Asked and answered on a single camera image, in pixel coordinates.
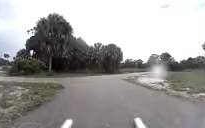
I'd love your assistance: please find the green bush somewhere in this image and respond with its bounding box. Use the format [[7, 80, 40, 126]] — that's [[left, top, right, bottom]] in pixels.
[[6, 57, 48, 76]]

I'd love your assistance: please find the robot's own part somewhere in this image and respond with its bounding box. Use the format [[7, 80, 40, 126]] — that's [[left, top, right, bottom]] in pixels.
[[60, 118, 74, 128], [133, 117, 147, 128]]

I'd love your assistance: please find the clump of palm trees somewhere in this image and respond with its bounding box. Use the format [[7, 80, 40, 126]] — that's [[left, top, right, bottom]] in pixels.
[[14, 12, 124, 75]]

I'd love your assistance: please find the distant row of trees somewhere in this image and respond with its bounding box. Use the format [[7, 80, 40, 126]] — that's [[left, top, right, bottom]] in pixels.
[[121, 52, 205, 72]]

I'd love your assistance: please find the sandy grass verge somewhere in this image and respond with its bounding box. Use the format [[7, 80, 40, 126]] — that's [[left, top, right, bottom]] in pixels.
[[123, 69, 205, 104]]

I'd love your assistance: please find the patchy grass verge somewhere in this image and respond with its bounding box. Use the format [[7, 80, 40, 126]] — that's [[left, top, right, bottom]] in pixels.
[[0, 79, 65, 128]]

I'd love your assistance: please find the grey asphalt path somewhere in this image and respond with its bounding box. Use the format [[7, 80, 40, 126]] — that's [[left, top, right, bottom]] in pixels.
[[0, 71, 205, 128]]

